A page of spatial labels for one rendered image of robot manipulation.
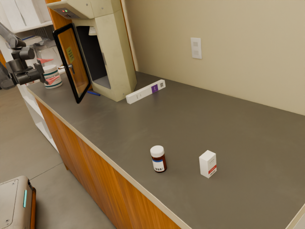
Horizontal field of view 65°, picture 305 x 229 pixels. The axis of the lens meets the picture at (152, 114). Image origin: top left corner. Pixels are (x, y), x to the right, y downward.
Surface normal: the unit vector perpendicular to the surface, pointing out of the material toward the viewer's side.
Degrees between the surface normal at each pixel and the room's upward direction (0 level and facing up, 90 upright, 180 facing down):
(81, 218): 0
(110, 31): 90
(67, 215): 0
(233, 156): 0
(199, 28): 90
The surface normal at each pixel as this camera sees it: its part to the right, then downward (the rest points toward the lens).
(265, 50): -0.77, 0.41
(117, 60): 0.62, 0.29
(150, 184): -0.16, -0.87
